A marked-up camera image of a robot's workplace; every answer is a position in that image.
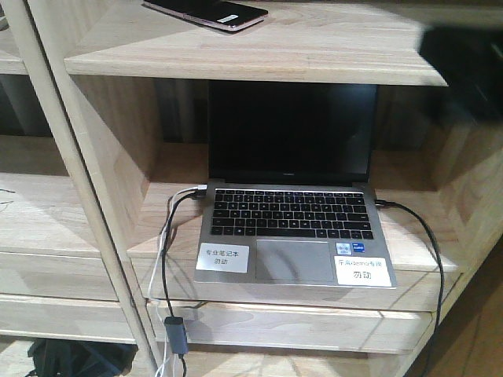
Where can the black foldable smartphone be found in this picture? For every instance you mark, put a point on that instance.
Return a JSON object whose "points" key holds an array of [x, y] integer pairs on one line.
{"points": [[221, 15]]}

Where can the grey cable adapter dongle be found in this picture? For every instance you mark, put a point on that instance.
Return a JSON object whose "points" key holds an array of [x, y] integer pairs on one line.
{"points": [[175, 329]]}

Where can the black bag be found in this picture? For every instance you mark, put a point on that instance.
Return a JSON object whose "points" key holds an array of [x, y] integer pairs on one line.
{"points": [[58, 357]]}

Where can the light wooden shelf unit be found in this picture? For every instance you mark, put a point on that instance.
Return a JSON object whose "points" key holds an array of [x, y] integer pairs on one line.
{"points": [[81, 212]]}

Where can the silver laptop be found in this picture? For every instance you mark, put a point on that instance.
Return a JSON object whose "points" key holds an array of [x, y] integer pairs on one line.
{"points": [[288, 198]]}

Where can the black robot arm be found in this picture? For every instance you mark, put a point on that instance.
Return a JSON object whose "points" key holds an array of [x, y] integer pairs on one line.
{"points": [[470, 61]]}

